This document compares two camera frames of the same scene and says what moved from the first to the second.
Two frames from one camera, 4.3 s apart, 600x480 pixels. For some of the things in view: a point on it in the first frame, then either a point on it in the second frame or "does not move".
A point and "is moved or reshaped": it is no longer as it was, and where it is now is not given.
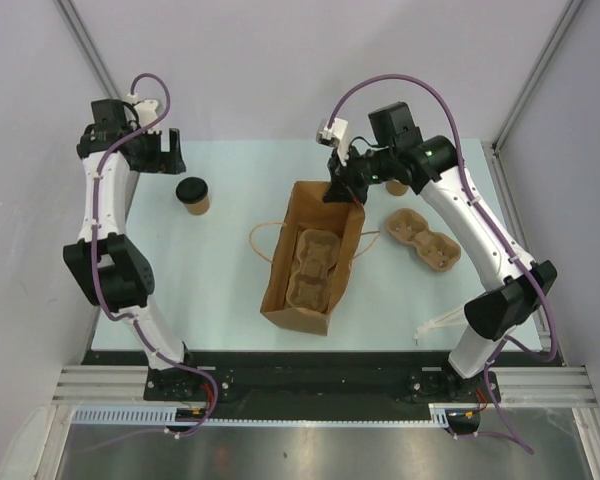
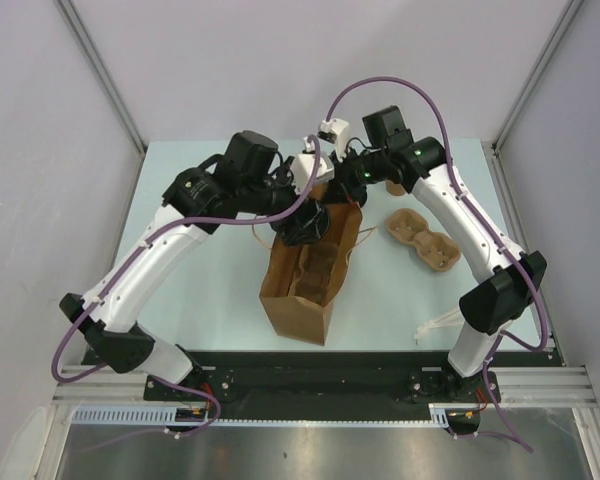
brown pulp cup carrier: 438,251 does not move
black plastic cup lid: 191,190 is moved or reshaped
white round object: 25,452 does not move
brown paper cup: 396,188 does not move
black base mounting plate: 318,377 does not move
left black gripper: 163,162 -> 283,177
